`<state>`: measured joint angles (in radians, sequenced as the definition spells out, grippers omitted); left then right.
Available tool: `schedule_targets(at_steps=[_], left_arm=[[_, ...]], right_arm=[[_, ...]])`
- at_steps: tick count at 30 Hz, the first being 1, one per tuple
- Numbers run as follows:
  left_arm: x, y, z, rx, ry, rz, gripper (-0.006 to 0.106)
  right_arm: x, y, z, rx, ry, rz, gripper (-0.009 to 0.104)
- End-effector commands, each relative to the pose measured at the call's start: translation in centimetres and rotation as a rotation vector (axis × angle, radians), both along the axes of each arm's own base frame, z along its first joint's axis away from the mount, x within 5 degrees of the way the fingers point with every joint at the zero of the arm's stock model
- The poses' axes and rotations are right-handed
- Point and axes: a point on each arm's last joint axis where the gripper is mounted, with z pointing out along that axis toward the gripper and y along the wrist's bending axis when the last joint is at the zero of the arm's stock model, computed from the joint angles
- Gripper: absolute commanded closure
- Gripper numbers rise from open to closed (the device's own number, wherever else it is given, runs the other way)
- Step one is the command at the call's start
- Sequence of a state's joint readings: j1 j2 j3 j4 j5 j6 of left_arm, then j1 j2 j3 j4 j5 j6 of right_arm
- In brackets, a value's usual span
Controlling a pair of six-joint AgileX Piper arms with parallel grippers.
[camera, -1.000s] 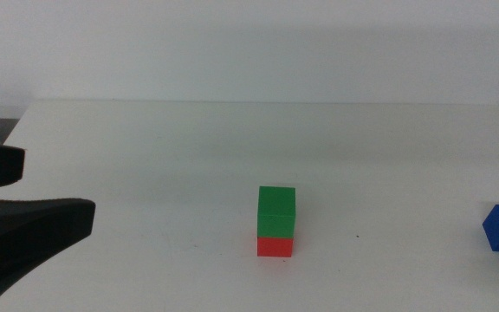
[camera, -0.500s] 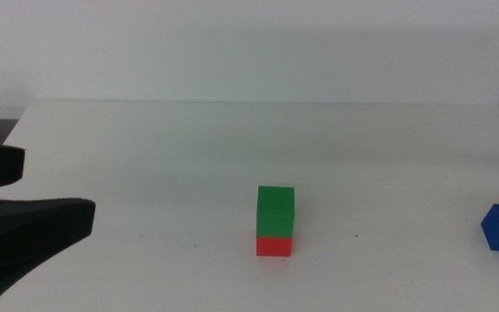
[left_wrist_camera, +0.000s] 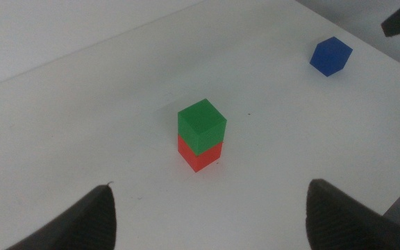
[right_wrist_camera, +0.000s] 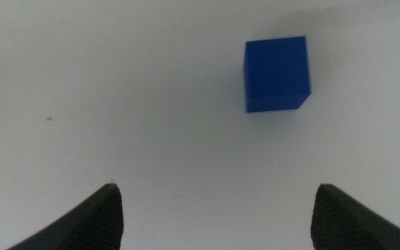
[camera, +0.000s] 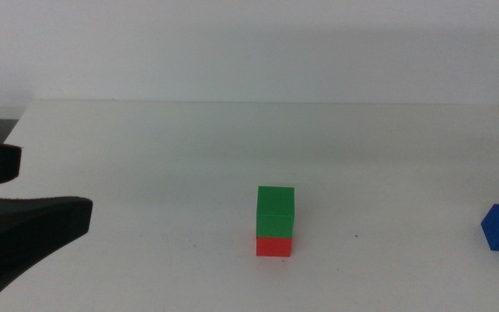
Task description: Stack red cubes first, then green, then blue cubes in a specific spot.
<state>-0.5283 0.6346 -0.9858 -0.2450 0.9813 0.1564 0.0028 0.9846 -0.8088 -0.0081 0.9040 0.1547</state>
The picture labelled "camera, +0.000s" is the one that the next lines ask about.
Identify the green cube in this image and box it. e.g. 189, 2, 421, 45
256, 185, 296, 239

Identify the red cube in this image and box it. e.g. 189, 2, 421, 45
256, 236, 294, 258

